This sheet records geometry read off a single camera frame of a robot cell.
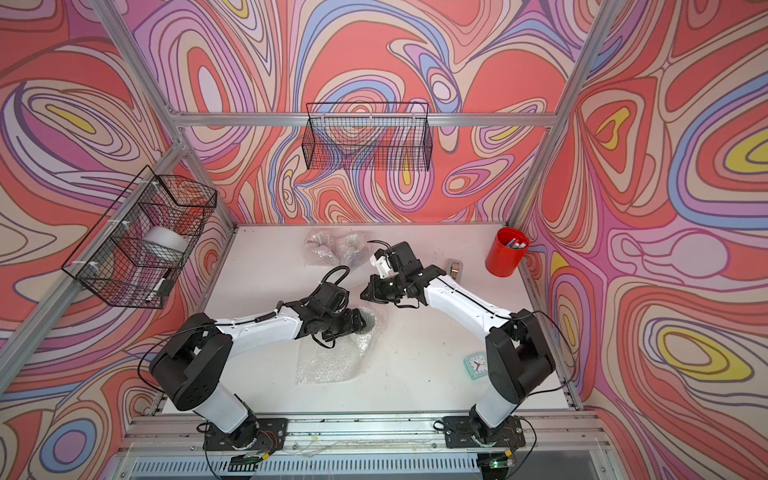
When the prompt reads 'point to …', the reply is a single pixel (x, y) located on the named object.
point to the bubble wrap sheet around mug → (321, 249)
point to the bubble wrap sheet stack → (320, 365)
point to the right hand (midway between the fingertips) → (364, 302)
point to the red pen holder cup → (507, 252)
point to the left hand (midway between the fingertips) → (362, 329)
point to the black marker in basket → (164, 286)
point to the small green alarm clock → (476, 364)
